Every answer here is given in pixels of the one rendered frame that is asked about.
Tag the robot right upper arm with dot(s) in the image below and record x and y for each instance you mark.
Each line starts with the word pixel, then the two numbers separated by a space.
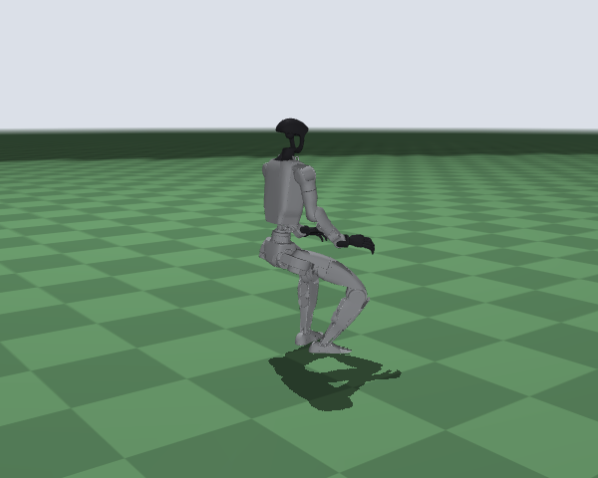
pixel 305 176

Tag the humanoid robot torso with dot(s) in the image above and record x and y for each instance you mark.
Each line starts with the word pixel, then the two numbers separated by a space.
pixel 283 205

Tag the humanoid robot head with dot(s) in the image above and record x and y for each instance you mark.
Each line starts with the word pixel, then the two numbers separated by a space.
pixel 291 128

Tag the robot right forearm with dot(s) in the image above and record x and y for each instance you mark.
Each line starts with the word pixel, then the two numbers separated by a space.
pixel 325 226

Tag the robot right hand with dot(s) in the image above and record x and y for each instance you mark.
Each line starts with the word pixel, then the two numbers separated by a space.
pixel 357 240

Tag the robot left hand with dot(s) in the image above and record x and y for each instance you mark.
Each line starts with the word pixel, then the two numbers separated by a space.
pixel 312 231

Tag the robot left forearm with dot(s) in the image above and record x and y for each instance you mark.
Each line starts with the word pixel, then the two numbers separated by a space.
pixel 296 230

